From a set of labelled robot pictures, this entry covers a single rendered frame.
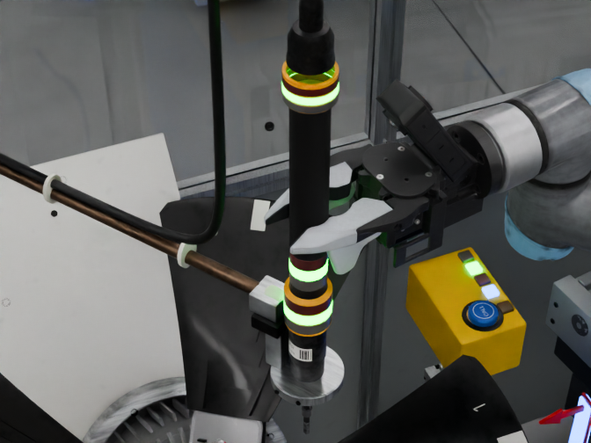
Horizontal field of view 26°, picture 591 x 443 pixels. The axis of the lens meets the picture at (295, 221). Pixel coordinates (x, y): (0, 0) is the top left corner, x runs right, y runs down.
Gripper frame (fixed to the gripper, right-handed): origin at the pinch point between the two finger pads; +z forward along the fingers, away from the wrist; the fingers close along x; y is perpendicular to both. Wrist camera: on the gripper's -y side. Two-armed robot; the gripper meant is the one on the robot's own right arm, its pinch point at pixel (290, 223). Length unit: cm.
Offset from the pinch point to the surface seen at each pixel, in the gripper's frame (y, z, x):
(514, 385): 140, -90, 55
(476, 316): 53, -40, 18
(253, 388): 29.6, 0.1, 7.3
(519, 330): 54, -44, 14
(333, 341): 107, -48, 63
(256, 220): 19.0, -7.5, 19.0
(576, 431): 47, -35, -6
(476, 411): 40.7, -23.5, -1.2
